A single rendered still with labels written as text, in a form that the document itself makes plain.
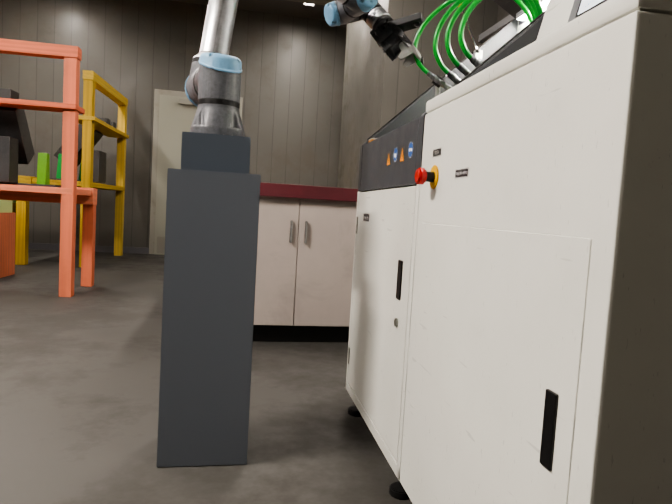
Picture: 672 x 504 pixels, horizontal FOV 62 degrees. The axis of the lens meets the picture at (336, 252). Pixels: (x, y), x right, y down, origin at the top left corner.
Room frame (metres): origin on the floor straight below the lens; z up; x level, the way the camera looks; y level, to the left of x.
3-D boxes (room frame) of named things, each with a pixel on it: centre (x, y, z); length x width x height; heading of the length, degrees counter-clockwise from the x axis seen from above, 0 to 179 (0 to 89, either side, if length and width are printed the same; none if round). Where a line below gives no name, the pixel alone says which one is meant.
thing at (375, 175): (1.65, -0.15, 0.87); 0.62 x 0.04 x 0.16; 10
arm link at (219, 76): (1.59, 0.36, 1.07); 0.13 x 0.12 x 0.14; 27
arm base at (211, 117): (1.58, 0.35, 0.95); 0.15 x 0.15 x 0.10
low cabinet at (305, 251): (3.91, -0.24, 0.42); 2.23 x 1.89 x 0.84; 101
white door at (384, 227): (1.65, -0.13, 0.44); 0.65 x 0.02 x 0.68; 10
